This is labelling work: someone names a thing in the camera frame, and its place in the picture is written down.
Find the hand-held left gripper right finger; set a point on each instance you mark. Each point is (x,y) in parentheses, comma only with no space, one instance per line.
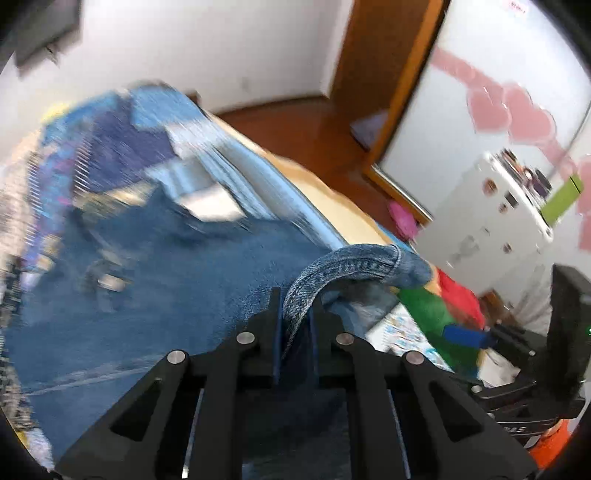
(314,350)

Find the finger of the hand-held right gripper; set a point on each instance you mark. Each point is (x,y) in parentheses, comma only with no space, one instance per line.
(466,337)
(494,390)

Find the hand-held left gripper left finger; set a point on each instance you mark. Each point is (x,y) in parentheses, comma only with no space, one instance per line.
(276,350)

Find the blue denim jeans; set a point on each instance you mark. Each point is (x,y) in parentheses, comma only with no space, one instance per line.
(184,286)

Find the rainbow striped cloth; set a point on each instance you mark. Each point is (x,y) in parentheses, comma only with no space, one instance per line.
(429,314)

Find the white drawer cabinet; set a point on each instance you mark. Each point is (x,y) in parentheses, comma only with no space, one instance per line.
(480,221)

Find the pink slippers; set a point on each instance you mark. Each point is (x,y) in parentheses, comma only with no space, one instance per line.
(400,219)

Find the green box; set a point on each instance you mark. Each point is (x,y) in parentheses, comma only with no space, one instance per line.
(562,197)

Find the beige bed mattress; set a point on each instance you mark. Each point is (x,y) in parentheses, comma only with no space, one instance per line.
(332,198)

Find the group of cosmetic bottles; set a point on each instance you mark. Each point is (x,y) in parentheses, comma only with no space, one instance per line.
(526,173)

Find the blue floor mat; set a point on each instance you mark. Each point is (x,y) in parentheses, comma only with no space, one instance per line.
(369,128)

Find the sliding door with pink hearts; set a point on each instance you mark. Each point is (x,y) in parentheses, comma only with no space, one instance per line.
(498,83)

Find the colourful printed blanket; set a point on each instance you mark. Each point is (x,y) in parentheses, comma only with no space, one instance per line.
(55,184)

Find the wooden door frame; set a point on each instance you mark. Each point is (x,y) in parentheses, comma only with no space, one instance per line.
(392,87)

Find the black wall television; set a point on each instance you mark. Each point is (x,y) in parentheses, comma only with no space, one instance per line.
(41,27)

